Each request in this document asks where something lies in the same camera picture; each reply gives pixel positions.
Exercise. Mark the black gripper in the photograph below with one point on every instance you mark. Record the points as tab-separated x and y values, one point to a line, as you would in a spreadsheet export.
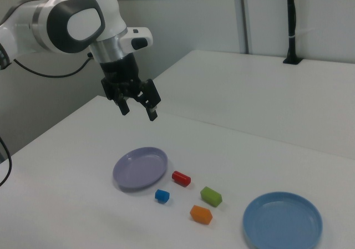
120	71

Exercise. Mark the red cylinder block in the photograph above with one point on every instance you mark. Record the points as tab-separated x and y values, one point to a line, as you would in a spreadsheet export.
180	178

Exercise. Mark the blue hexagonal block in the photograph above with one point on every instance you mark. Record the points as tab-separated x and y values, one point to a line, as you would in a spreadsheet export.
162	196

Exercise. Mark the green rectangular block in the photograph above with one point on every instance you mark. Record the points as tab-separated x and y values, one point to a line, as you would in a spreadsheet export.
211	196

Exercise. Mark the orange block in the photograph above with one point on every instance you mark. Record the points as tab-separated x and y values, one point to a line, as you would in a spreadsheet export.
201	214

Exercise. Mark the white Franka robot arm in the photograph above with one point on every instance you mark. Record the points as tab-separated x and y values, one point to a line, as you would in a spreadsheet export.
83	24

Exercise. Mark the purple plate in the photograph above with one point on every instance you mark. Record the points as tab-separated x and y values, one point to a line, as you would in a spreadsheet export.
140	168

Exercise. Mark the black stand with base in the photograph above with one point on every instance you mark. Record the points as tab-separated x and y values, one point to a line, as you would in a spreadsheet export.
291	24

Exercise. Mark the blue plate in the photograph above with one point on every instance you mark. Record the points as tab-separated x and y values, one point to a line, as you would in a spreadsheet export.
283	221

